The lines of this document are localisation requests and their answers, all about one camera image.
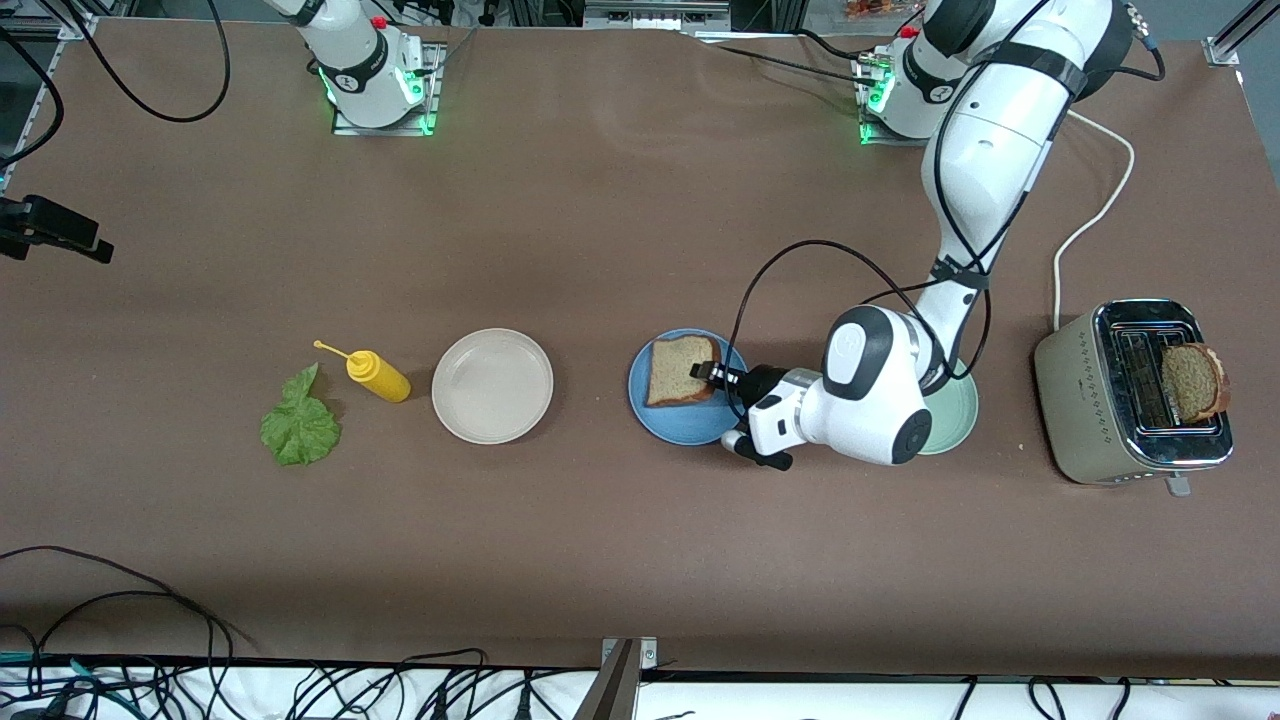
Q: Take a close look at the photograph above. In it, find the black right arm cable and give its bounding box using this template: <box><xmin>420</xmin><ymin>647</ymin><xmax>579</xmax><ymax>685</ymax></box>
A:
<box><xmin>0</xmin><ymin>0</ymin><xmax>233</xmax><ymax>166</ymax></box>

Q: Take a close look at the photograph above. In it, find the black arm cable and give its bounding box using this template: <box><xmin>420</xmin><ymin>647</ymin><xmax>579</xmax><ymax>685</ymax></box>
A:
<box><xmin>0</xmin><ymin>0</ymin><xmax>233</xmax><ymax>166</ymax></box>
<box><xmin>728</xmin><ymin>0</ymin><xmax>1166</xmax><ymax>426</ymax></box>

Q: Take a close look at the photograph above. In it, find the grey metal box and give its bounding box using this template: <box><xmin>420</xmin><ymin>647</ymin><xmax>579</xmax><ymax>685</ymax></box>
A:
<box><xmin>583</xmin><ymin>0</ymin><xmax>731</xmax><ymax>31</ymax></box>

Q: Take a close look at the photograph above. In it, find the thin black cable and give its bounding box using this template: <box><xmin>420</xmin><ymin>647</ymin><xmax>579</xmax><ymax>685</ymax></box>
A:
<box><xmin>715</xmin><ymin>45</ymin><xmax>881</xmax><ymax>89</ymax></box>
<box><xmin>795</xmin><ymin>28</ymin><xmax>866</xmax><ymax>63</ymax></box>

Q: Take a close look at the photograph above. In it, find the metal table bracket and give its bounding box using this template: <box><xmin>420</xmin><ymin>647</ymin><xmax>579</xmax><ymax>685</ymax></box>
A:
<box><xmin>575</xmin><ymin>637</ymin><xmax>659</xmax><ymax>720</ymax></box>

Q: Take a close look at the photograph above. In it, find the brown bread slice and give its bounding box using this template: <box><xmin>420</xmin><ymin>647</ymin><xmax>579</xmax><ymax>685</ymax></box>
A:
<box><xmin>1160</xmin><ymin>343</ymin><xmax>1233</xmax><ymax>424</ymax></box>
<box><xmin>645</xmin><ymin>335</ymin><xmax>723</xmax><ymax>409</ymax></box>

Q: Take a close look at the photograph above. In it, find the aluminium frame rail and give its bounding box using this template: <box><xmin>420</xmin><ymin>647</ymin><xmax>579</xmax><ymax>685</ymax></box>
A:
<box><xmin>0</xmin><ymin>15</ymin><xmax>101</xmax><ymax>196</ymax></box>

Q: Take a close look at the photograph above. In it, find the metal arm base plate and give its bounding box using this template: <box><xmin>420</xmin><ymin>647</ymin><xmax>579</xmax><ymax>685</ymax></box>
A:
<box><xmin>332</xmin><ymin>40</ymin><xmax>446</xmax><ymax>137</ymax></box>
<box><xmin>858</xmin><ymin>50</ymin><xmax>941</xmax><ymax>149</ymax></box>

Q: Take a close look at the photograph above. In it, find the white toaster power cord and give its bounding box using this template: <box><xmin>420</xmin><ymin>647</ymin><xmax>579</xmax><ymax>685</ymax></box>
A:
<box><xmin>1053</xmin><ymin>108</ymin><xmax>1136</xmax><ymax>331</ymax></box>

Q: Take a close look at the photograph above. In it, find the beige chrome toaster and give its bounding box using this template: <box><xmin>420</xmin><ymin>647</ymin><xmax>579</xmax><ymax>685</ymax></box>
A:
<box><xmin>1034</xmin><ymin>298</ymin><xmax>1234</xmax><ymax>498</ymax></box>

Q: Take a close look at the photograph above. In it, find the blue round plate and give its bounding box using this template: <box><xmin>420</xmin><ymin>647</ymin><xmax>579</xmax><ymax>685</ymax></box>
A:
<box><xmin>628</xmin><ymin>328</ymin><xmax>753</xmax><ymax>447</ymax></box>

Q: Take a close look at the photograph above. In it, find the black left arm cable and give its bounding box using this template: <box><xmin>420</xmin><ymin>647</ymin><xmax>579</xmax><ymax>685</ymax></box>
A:
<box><xmin>728</xmin><ymin>0</ymin><xmax>1166</xmax><ymax>426</ymax></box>

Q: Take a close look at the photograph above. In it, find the light green round plate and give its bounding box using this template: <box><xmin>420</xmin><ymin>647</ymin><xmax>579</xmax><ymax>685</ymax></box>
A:
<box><xmin>915</xmin><ymin>372</ymin><xmax>980</xmax><ymax>456</ymax></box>

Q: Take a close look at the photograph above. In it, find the aluminium frame profile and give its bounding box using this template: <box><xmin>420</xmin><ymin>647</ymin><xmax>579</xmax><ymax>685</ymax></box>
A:
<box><xmin>1205</xmin><ymin>0</ymin><xmax>1280</xmax><ymax>66</ymax></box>

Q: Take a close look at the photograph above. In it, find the green lettuce leaf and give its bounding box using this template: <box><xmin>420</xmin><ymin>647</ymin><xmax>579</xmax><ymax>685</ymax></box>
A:
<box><xmin>259</xmin><ymin>362</ymin><xmax>343</xmax><ymax>467</ymax></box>

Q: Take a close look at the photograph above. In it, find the beige round plate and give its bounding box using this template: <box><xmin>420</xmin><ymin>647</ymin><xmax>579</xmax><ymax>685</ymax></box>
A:
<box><xmin>431</xmin><ymin>328</ymin><xmax>555</xmax><ymax>446</ymax></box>

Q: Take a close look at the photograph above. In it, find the yellow squeeze sauce bottle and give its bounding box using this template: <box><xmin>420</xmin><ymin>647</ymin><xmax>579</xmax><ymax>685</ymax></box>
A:
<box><xmin>313</xmin><ymin>340</ymin><xmax>412</xmax><ymax>404</ymax></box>

